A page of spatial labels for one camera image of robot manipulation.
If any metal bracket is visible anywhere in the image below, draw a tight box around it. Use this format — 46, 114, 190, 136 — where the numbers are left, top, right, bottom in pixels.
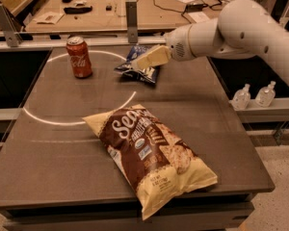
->
0, 3, 22, 47
125, 1, 138, 43

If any left metal bracket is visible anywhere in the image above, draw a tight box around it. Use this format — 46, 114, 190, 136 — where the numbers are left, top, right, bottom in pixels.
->
0, 3, 22, 47

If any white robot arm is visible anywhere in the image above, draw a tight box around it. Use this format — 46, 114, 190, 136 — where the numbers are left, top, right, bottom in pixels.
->
131, 0, 289, 86

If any black power adapter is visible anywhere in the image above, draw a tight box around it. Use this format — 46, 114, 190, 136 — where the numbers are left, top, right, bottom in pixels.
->
185, 3, 204, 13

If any blue chip bag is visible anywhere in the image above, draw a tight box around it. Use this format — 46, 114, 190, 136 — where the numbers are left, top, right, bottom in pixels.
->
114, 45, 160, 85

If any black flat device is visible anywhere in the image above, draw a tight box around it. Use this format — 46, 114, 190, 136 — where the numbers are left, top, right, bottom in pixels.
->
64, 6, 92, 14

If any clear sanitizer bottle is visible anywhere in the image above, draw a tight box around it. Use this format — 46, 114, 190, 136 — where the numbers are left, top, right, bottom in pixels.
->
255, 81, 276, 107
231, 84, 250, 110

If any brown and cream chip bag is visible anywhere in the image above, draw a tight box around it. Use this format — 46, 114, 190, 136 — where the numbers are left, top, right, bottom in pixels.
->
84, 105, 218, 219

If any middle metal bracket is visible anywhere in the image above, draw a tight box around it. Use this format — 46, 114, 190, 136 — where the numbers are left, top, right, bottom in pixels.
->
125, 1, 138, 43

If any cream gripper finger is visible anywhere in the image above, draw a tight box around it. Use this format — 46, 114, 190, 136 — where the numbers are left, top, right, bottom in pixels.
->
131, 45, 171, 70

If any white paper sheet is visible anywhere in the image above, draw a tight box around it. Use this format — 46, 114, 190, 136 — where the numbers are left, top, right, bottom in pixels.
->
188, 12, 209, 23

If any red coke can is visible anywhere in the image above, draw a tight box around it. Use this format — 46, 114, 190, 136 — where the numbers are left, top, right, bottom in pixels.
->
66, 37, 92, 78

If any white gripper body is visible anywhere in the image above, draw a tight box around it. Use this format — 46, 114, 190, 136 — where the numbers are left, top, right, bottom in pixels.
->
165, 25, 193, 61

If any black cable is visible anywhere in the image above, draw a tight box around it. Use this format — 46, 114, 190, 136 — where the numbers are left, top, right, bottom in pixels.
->
152, 0, 233, 25

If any clear sanitizer bottle right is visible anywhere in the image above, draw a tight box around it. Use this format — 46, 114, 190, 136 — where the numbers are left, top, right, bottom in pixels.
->
255, 81, 276, 107

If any wooden back table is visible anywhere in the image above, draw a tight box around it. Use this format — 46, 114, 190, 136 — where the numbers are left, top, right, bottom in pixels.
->
26, 0, 226, 33

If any paper note left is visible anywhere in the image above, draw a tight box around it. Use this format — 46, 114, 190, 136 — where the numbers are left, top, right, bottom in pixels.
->
34, 12, 64, 24

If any clear sanitizer bottle left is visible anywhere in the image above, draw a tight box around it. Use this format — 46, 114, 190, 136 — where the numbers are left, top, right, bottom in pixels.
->
231, 84, 250, 110

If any small black object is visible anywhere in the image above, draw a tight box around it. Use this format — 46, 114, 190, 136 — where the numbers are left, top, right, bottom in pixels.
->
106, 5, 113, 11

